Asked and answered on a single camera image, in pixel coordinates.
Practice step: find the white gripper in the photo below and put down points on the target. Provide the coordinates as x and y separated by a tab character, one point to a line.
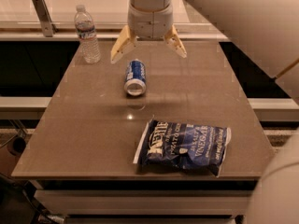
149	22

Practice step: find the blue pepsi can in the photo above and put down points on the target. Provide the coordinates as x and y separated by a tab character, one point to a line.
135	78

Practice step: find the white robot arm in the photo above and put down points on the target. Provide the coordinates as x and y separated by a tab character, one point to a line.
267	31

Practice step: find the clear plastic water bottle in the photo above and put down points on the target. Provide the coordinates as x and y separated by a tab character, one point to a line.
87	35

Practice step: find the blue kettle chips bag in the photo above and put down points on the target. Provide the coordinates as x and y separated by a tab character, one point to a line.
182	145

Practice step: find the left metal railing bracket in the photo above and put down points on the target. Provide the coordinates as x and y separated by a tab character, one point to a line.
47	27

